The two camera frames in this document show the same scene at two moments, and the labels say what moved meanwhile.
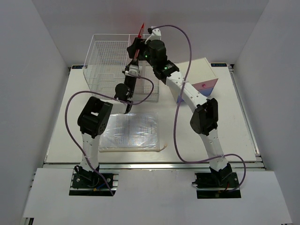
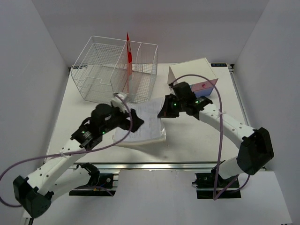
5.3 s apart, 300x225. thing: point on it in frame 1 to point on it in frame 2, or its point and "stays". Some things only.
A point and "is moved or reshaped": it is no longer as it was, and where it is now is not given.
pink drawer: x=206 y=84 stays
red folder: x=140 y=35 is moved or reshaped
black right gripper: x=138 y=43 to x=166 y=112
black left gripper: x=131 y=64 to x=125 y=115
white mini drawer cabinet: x=199 y=74 stays
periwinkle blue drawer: x=204 y=92 stays
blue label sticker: x=218 y=64 stays
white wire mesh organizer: x=107 y=59 is moved or reshaped
